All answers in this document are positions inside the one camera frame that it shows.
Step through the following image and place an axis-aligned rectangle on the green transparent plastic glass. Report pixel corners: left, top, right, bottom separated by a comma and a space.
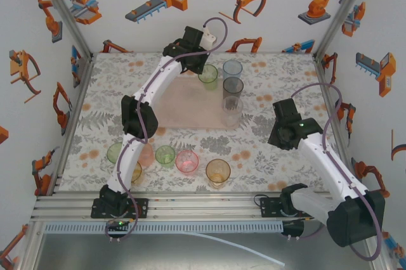
154, 145, 176, 169
107, 142, 124, 165
197, 63, 219, 91

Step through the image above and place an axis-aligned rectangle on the blue transparent plastic glass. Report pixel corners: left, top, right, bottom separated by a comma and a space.
222, 59, 244, 81

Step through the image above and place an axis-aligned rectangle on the grey transparent plastic glass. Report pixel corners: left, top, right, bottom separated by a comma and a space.
222, 76, 245, 101

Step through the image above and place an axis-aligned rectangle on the clear plastic glass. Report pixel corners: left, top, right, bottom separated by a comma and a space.
221, 95, 244, 128

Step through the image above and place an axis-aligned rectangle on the amber transparent plastic glass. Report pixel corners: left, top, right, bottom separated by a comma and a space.
205, 158, 232, 190
131, 161, 143, 184

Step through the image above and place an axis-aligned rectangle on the red transparent plastic glass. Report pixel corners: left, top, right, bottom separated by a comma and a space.
174, 150, 200, 176

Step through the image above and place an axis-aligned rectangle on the salmon pink plastic glass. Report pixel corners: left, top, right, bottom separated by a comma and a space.
139, 143, 155, 167

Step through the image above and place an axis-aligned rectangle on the pink rectangular tray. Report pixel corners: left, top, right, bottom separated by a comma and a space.
154, 73, 241, 131

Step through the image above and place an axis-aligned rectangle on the small black electronics box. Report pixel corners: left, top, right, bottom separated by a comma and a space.
280, 219, 306, 240
105, 218, 133, 231

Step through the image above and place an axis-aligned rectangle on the white thin tube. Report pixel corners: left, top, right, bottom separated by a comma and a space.
180, 231, 286, 267

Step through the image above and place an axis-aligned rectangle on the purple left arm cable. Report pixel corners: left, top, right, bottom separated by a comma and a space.
105, 16, 228, 243

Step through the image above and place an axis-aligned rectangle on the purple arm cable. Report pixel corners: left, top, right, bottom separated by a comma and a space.
287, 82, 383, 262
105, 16, 228, 243

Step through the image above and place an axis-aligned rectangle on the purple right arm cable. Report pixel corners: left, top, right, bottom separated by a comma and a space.
287, 82, 383, 262

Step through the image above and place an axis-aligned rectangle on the aluminium side rail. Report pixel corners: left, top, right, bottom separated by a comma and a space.
313, 53, 361, 195
34, 53, 96, 198

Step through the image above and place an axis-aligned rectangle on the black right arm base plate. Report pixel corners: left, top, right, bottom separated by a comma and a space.
259, 196, 313, 219

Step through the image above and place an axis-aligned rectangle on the aluminium corner post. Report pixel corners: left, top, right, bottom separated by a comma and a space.
31, 0, 95, 58
315, 0, 377, 58

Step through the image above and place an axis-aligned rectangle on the aluminium frame rail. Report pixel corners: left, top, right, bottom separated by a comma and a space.
30, 191, 374, 224

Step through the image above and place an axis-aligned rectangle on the white slotted cable duct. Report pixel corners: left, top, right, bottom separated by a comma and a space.
43, 221, 284, 235

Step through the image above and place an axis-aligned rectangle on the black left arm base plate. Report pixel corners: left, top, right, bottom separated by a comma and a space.
91, 198, 150, 219

